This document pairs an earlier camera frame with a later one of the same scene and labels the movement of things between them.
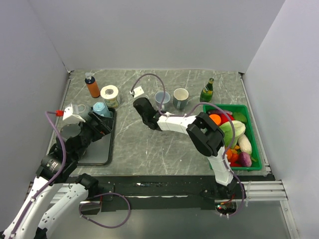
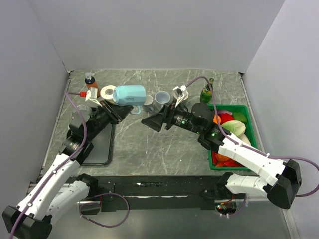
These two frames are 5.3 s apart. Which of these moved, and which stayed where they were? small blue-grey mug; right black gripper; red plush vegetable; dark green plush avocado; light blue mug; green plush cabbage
Moved: right black gripper; light blue mug
Stayed: dark green plush avocado; red plush vegetable; small blue-grey mug; green plush cabbage
